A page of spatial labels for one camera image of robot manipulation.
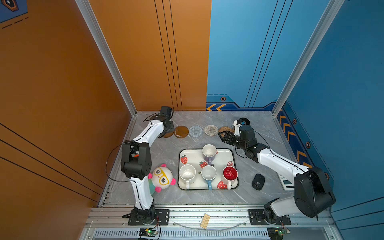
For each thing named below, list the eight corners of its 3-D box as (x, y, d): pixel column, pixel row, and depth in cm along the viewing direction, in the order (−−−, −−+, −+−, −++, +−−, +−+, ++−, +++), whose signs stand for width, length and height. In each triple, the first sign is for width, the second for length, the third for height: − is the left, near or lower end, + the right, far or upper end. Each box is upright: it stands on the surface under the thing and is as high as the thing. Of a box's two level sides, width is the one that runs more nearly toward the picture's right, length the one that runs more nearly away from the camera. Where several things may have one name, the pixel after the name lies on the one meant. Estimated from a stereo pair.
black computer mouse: (250, 186, 85) (251, 184, 83) (254, 173, 90) (256, 171, 88) (260, 192, 83) (261, 190, 81) (264, 178, 88) (266, 177, 86)
